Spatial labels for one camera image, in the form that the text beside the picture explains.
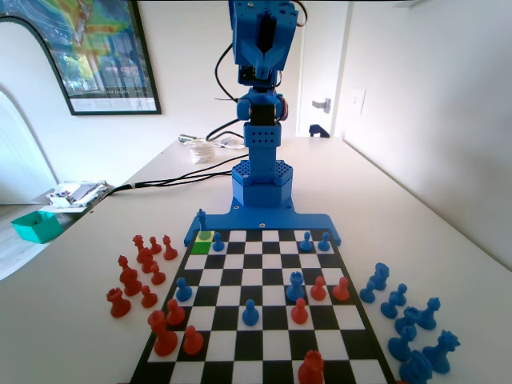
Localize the tall red chess bishop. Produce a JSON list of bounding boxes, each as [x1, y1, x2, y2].
[[148, 310, 179, 357]]

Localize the blue arm base plate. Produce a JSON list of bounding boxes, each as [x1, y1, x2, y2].
[[183, 195, 343, 247]]

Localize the thin black cable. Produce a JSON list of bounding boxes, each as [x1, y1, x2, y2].
[[206, 118, 245, 142]]

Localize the pile of papers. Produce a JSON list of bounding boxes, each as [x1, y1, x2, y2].
[[39, 179, 117, 214]]

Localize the red chess knight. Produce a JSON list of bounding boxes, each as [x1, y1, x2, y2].
[[137, 246, 158, 274], [119, 267, 143, 297]]

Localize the red chess rook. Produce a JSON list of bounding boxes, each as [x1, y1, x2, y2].
[[106, 287, 132, 319]]

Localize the blue chess bishop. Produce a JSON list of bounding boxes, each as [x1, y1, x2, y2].
[[418, 297, 441, 331]]

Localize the black framed wall poster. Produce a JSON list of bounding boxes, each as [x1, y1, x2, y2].
[[0, 0, 163, 117]]

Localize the white stacked roll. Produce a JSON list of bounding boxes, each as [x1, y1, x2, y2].
[[188, 139, 217, 165]]

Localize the blue chess queen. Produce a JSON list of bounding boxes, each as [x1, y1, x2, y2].
[[422, 330, 461, 375]]

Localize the red piece bottom board edge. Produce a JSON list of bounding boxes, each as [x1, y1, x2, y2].
[[298, 350, 325, 384]]

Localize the teal plastic box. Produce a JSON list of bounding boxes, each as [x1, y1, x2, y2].
[[10, 210, 64, 244]]

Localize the black and white chessboard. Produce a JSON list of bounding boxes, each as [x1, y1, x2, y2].
[[130, 227, 397, 384]]

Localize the white door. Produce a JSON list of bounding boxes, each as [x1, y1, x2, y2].
[[295, 0, 351, 139]]

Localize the white paper sheets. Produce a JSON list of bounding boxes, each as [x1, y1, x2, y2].
[[215, 135, 247, 150]]

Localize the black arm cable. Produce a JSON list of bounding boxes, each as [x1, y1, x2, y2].
[[214, 42, 241, 101]]

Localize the black table cable bundle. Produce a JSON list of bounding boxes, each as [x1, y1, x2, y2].
[[91, 155, 241, 201]]

